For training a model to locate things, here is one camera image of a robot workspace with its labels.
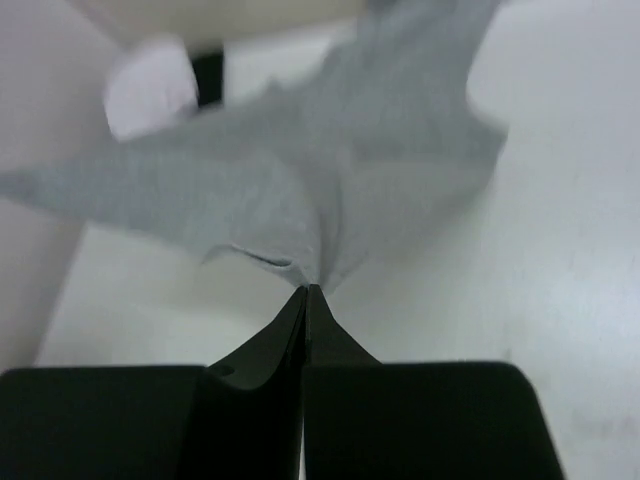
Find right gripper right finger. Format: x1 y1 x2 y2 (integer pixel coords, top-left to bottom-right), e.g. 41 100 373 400
304 285 565 479

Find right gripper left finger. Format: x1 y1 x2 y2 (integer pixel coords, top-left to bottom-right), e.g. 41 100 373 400
1 289 306 479

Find grey tank top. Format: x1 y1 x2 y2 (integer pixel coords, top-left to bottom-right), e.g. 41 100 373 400
1 1 506 290

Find folded white tank top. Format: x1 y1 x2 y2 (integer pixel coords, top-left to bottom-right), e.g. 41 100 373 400
103 35 198 141

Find folded black tank top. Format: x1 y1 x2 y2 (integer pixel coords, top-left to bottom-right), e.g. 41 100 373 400
191 48 225 109

